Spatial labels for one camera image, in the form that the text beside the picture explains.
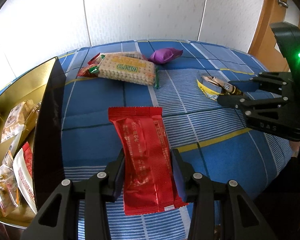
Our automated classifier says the yellow black snack packet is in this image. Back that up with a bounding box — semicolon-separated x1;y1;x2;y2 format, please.
197;74;243;101

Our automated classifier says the red foil snack packet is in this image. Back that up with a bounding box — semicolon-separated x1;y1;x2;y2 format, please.
108;107;186;216

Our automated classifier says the orange clear nut packet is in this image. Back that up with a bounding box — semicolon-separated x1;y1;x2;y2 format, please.
0;164;20;217

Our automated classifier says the long white snack packet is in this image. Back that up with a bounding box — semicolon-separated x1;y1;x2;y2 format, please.
2;132;24;169

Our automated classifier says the green yellow cracker pack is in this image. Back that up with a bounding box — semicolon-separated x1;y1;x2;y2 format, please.
90;55;159;88

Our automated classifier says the white red snack packet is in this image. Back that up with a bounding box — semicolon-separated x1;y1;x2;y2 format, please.
13;142;37;214

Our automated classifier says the beige round pastry packet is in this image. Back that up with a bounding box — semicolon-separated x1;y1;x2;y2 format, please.
0;100;42;143

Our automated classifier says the blue plaid tablecloth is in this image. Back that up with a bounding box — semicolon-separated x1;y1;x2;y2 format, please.
57;39;296;240

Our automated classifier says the wooden door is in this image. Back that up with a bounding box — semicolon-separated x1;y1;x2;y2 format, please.
248;0;300;72

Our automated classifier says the purple snack packet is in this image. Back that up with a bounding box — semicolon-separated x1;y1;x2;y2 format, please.
148;48;183;64

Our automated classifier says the red-ended biscuit roll pack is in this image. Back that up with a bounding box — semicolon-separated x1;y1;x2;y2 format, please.
77;51;147;77

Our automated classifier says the black and gold box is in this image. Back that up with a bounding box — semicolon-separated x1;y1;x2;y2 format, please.
0;56;67;230

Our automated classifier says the metal door handle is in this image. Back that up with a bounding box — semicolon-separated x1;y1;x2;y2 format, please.
277;0;289;9

